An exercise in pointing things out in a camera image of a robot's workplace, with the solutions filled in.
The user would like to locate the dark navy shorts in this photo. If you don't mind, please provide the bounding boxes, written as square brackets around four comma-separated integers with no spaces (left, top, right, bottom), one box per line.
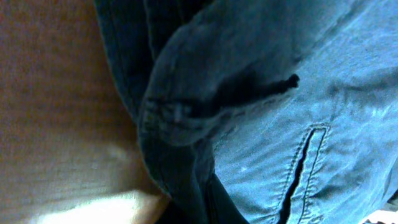
[95,1,397,224]

